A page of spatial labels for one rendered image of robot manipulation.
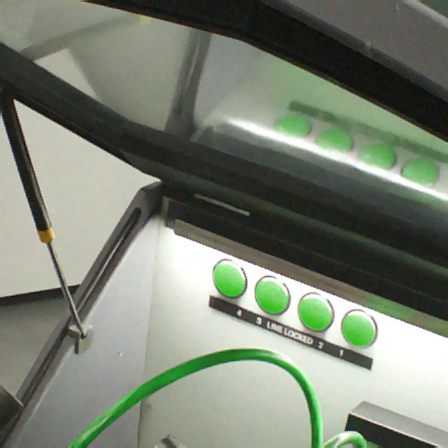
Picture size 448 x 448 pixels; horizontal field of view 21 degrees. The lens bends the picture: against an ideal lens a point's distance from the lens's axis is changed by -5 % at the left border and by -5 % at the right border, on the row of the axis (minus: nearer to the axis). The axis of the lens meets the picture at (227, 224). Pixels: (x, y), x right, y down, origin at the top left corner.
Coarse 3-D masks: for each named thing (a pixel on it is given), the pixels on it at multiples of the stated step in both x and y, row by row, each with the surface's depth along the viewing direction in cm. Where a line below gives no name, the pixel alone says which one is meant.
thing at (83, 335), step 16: (0, 96) 125; (0, 112) 127; (16, 112) 128; (16, 128) 129; (16, 144) 130; (16, 160) 131; (32, 176) 133; (32, 192) 134; (32, 208) 136; (48, 224) 138; (48, 240) 139; (64, 288) 145; (80, 336) 150; (80, 352) 151
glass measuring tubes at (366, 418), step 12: (360, 408) 146; (372, 408) 146; (384, 408) 147; (348, 420) 145; (360, 420) 144; (372, 420) 144; (384, 420) 144; (396, 420) 144; (408, 420) 144; (360, 432) 145; (372, 432) 144; (384, 432) 143; (396, 432) 142; (408, 432) 142; (420, 432) 142; (432, 432) 142; (444, 432) 142; (372, 444) 148; (384, 444) 143; (396, 444) 142; (408, 444) 141; (420, 444) 141; (432, 444) 140; (444, 444) 140
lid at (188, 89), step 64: (0, 0) 83; (64, 0) 75; (128, 0) 61; (192, 0) 60; (256, 0) 58; (320, 0) 51; (384, 0) 52; (0, 64) 118; (64, 64) 103; (128, 64) 91; (192, 64) 81; (256, 64) 73; (320, 64) 59; (384, 64) 53; (128, 128) 133; (192, 128) 113; (256, 128) 97; (320, 128) 85; (384, 128) 75; (256, 192) 132; (320, 192) 120; (384, 192) 102; (384, 256) 138
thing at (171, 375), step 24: (192, 360) 126; (216, 360) 127; (240, 360) 129; (264, 360) 131; (288, 360) 133; (144, 384) 124; (168, 384) 125; (312, 384) 137; (120, 408) 122; (312, 408) 139; (96, 432) 122; (312, 432) 141
